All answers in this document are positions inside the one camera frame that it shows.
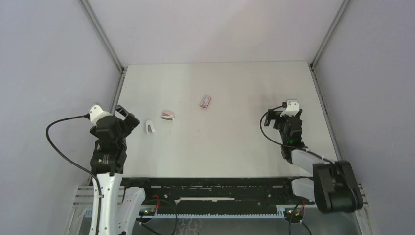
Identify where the white mini stapler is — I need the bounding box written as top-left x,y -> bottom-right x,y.
146,120 -> 155,134

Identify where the red staple box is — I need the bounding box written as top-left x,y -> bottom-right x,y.
200,95 -> 211,109

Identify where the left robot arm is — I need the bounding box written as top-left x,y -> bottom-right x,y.
88,103 -> 153,235

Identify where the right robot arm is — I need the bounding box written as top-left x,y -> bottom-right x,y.
259,107 -> 364,214

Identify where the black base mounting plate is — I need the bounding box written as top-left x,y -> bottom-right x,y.
121,177 -> 314,216

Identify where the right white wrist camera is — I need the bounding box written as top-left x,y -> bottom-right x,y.
280,99 -> 300,117

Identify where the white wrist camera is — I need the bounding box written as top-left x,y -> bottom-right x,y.
280,99 -> 300,117
88,102 -> 113,126

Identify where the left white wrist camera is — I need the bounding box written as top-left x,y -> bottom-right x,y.
88,102 -> 113,126

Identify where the left black camera cable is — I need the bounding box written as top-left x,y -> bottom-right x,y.
46,114 -> 103,235

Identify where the right aluminium frame post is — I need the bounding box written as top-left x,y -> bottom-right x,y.
308,0 -> 351,160

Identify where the aluminium frame post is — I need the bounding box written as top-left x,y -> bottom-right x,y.
77,0 -> 125,113
308,0 -> 351,160

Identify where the white slotted cable duct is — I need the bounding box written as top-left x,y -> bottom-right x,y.
83,207 -> 293,219

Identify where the left aluminium frame post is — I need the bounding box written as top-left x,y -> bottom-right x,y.
77,0 -> 125,113

